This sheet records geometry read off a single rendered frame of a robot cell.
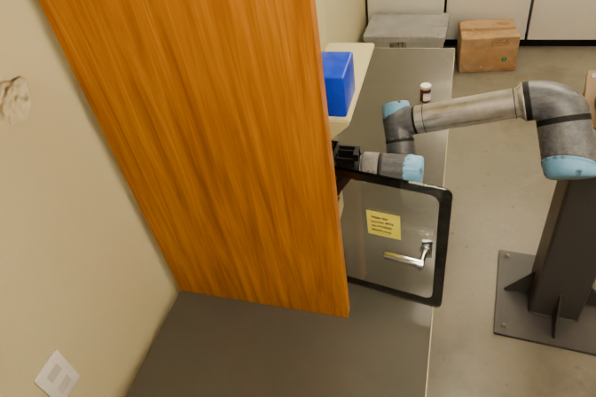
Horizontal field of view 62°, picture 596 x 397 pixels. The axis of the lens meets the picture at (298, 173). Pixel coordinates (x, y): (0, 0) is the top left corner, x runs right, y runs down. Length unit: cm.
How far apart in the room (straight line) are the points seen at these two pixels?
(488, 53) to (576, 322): 214
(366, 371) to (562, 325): 141
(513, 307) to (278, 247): 157
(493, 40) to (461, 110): 267
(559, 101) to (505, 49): 274
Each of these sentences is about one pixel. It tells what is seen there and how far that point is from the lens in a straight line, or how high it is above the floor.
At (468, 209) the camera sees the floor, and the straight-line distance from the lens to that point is 291.
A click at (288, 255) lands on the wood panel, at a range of 119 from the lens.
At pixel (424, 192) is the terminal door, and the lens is 101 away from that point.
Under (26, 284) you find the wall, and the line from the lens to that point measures 108.
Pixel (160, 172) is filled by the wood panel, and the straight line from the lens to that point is 113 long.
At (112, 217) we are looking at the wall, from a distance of 123.
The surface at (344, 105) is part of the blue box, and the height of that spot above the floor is 154.
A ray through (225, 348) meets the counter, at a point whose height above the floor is 94.
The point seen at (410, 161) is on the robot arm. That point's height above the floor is 127.
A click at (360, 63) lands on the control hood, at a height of 151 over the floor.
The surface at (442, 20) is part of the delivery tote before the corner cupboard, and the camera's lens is 409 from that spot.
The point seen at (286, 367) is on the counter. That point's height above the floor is 94.
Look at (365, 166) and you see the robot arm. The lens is 124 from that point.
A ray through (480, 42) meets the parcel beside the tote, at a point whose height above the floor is 25.
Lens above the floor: 208
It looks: 41 degrees down
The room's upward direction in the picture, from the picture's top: 10 degrees counter-clockwise
